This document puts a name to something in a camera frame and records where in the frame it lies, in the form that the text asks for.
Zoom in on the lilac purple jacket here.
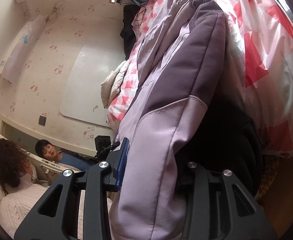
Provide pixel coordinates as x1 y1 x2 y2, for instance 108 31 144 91
109 0 226 239

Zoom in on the beige quilted blanket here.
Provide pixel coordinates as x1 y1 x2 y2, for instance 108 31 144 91
101 60 130 109

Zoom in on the person in blue shirt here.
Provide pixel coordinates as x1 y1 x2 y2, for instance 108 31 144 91
35 139 98 171

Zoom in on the person in white sweater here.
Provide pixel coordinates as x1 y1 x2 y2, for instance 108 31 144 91
0 139 48 237

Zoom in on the red checked plastic bed cover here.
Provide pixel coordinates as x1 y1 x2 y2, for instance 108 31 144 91
107 0 293 158

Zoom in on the white board on wall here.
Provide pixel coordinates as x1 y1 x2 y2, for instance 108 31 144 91
59 42 125 127

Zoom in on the black wall switch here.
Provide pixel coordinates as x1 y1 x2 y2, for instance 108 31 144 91
38 115 47 126

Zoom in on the black clothing pile by wall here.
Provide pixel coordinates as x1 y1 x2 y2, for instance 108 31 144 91
120 4 141 60

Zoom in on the wall air conditioner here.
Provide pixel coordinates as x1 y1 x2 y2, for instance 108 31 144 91
0 15 46 83

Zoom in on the black cable on bed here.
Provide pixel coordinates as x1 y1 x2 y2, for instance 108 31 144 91
132 6 148 28

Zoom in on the wall power socket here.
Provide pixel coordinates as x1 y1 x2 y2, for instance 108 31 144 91
109 0 122 4

